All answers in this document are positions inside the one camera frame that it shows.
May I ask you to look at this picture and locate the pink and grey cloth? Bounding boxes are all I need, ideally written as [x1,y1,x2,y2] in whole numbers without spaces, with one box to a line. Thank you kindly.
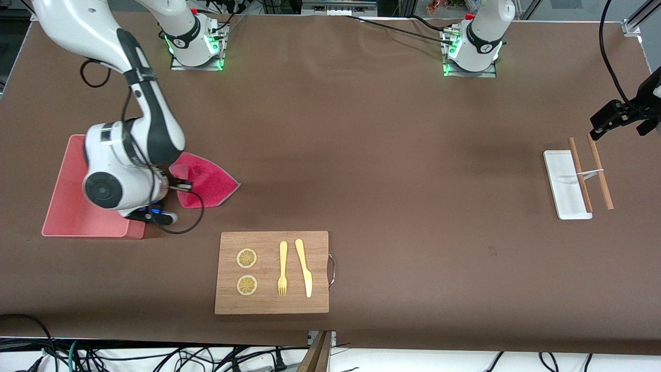
[169,152,241,209]

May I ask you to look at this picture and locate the wooden rod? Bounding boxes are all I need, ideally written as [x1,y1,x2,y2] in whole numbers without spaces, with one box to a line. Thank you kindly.
[568,137,594,213]
[587,133,615,211]

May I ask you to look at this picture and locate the white rectangular tray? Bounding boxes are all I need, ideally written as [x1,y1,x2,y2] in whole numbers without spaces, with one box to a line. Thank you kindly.
[543,150,593,221]

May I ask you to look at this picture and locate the pink plastic bin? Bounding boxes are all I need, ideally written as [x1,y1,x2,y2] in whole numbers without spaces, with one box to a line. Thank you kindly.
[41,134,146,239]

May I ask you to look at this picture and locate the yellow plastic fork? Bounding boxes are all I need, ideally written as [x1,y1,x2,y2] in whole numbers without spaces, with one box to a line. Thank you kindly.
[278,241,288,297]

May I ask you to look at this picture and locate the bamboo cutting board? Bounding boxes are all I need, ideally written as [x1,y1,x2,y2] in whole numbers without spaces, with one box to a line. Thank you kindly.
[214,231,330,315]

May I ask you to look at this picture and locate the yellow plastic knife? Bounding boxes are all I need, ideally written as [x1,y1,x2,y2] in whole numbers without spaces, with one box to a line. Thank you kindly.
[295,239,313,299]

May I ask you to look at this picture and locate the grey metal box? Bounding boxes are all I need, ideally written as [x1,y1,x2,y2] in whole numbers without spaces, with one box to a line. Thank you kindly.
[302,0,378,17]

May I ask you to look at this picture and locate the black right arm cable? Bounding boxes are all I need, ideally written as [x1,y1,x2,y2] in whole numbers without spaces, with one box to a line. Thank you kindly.
[80,58,205,235]

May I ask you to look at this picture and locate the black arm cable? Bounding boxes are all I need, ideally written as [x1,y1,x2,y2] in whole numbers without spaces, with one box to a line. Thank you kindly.
[80,58,205,235]
[598,0,642,107]

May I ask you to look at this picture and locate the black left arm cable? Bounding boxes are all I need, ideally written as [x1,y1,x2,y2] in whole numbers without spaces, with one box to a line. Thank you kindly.
[598,0,642,107]

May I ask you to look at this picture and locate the aluminium frame profile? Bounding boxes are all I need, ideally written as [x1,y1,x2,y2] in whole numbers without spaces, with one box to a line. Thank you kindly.
[621,0,661,38]

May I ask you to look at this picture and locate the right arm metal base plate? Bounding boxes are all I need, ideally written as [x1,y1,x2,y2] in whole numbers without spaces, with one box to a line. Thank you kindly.
[170,21,228,71]

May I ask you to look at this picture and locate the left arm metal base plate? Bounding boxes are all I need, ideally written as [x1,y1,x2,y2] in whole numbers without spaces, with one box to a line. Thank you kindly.
[442,26,498,79]

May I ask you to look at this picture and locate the small metal bracket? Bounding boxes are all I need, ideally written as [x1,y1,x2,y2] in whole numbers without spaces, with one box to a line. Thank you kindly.
[308,331,337,348]

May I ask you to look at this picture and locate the wooden post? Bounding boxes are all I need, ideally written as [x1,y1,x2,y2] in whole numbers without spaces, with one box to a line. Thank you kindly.
[297,331,333,372]

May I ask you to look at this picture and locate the black cable on table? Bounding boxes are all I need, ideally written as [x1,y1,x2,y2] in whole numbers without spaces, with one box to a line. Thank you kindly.
[343,14,456,45]

